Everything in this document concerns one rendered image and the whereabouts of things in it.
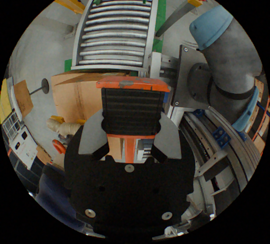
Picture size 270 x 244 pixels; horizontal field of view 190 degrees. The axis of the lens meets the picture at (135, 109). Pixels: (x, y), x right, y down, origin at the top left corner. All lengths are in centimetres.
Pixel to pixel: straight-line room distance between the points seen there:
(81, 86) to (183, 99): 43
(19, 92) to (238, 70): 213
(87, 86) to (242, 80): 48
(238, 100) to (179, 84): 20
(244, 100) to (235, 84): 4
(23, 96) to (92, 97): 174
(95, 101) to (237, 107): 49
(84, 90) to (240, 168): 74
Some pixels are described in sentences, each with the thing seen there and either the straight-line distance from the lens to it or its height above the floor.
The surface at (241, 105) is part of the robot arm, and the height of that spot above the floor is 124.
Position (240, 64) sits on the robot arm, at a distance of 15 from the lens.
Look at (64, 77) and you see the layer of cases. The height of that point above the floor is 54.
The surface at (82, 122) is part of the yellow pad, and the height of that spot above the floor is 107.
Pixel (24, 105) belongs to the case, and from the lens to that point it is 194.
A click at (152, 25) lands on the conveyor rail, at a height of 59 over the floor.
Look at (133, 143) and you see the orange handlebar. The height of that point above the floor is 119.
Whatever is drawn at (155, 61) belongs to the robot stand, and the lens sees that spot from 31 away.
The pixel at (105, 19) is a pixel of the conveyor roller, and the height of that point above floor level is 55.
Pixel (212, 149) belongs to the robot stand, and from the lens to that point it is 38.
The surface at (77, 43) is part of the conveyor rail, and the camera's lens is 91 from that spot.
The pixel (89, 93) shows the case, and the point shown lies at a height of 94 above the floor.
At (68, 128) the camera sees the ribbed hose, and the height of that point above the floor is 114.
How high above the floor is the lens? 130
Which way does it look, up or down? 62 degrees down
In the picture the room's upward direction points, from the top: 179 degrees clockwise
